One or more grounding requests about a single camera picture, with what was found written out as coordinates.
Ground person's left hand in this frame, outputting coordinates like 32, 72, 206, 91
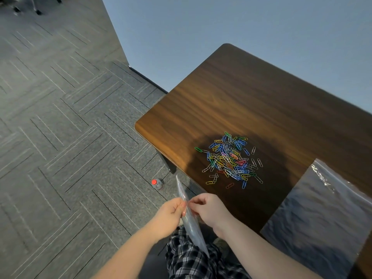
146, 197, 187, 243

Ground person's right hand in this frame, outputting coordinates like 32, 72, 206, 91
188, 193, 236, 239

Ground clear plastic zip bag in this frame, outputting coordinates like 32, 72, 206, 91
175, 174, 210, 258

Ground person's right forearm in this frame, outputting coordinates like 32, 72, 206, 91
214, 221, 324, 279

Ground person's left forearm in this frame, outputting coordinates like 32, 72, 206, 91
98, 225, 164, 279

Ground black table leg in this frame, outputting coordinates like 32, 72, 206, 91
158, 153, 177, 175

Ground black white plaid trousers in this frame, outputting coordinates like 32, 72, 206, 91
165, 226, 251, 279

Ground pile of coloured paper clips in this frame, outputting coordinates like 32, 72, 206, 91
194, 131, 264, 190

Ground stack of clear plastic bags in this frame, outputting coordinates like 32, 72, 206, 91
259, 158, 372, 279

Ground office chair wheeled base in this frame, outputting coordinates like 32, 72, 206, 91
0, 0, 63, 16

